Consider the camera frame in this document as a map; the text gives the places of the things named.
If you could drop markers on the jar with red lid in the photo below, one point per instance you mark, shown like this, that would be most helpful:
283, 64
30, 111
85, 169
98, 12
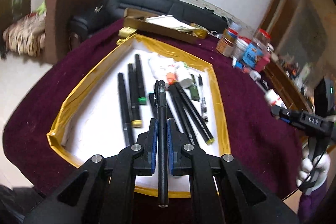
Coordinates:
226, 44

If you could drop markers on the thin black pen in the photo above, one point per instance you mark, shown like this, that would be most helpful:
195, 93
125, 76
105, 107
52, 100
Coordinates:
163, 196

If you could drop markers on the white bottle green label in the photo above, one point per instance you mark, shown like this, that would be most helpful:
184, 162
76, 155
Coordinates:
182, 74

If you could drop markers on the pink bottle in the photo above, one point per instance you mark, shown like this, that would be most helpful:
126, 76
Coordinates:
262, 62

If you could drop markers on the black marker yellow ends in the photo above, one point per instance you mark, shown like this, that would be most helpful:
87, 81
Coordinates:
136, 120

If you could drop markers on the orange-capped glue bottle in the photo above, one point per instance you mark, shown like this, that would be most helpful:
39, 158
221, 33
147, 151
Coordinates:
170, 75

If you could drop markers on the brown cardboard box with papers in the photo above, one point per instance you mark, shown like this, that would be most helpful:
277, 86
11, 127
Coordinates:
166, 25

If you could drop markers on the black marker green caps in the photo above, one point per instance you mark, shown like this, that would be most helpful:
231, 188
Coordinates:
141, 87

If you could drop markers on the maroon armchair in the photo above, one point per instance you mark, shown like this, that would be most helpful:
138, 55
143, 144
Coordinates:
58, 15

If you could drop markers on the white plastic tub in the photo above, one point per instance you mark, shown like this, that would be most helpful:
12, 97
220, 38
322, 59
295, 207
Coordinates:
240, 47

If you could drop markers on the right white-gloved hand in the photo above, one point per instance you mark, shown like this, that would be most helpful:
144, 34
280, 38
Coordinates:
307, 165

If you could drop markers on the black marker blue cap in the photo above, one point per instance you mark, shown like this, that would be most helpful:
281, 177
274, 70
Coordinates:
124, 110

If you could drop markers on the black marker pink cap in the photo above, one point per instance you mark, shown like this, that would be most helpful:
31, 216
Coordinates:
182, 116

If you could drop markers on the white power adapter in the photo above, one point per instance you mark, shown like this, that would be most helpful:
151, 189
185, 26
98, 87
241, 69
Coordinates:
255, 76

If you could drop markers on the clear gel pen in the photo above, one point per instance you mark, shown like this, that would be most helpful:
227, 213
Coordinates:
203, 100

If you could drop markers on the black leather sofa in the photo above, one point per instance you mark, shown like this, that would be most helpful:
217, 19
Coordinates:
103, 14

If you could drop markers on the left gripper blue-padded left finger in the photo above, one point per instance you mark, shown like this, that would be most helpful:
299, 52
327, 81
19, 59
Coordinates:
152, 144

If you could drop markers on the green lighter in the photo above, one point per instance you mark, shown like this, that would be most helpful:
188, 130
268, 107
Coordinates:
194, 90

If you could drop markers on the white bottle red label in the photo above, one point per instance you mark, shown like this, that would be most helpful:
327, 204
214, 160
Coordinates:
272, 98

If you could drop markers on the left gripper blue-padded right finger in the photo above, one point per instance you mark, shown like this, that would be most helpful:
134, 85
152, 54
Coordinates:
174, 149

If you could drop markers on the blue snack bag jar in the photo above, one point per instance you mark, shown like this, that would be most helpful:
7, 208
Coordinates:
252, 55

